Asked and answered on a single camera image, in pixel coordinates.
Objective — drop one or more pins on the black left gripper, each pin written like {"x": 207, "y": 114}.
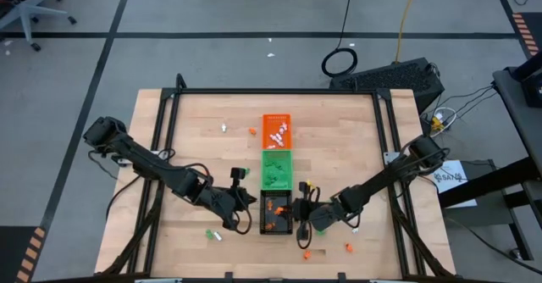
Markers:
{"x": 230, "y": 202}

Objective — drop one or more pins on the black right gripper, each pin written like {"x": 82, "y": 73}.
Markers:
{"x": 322, "y": 213}

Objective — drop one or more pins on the small green block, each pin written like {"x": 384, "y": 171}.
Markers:
{"x": 274, "y": 175}

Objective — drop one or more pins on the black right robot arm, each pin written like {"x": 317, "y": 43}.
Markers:
{"x": 381, "y": 181}

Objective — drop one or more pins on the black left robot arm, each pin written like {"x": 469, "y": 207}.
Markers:
{"x": 148, "y": 164}

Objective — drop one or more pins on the black slotted plastic basket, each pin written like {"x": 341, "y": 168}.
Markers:
{"x": 277, "y": 232}

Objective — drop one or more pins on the green slotted plastic basket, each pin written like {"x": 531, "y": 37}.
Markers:
{"x": 287, "y": 177}

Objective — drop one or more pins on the orange slotted plastic basket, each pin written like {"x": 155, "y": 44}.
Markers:
{"x": 269, "y": 124}

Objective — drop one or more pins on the black computer tower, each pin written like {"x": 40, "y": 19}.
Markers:
{"x": 387, "y": 81}

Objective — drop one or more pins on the white printed paper sheet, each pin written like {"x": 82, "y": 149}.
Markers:
{"x": 457, "y": 190}

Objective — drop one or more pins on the black side table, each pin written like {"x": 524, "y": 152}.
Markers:
{"x": 514, "y": 105}

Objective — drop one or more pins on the black orange striped floor mat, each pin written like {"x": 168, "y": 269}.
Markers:
{"x": 8, "y": 253}
{"x": 535, "y": 24}

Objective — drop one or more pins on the black device on side table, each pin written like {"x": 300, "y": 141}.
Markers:
{"x": 534, "y": 90}

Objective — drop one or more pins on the grey office chair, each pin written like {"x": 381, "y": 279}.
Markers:
{"x": 29, "y": 7}

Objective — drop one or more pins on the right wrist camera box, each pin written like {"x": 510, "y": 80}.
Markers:
{"x": 303, "y": 232}

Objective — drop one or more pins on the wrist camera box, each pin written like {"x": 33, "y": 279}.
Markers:
{"x": 303, "y": 232}
{"x": 238, "y": 175}

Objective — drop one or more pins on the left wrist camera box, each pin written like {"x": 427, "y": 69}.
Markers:
{"x": 238, "y": 175}

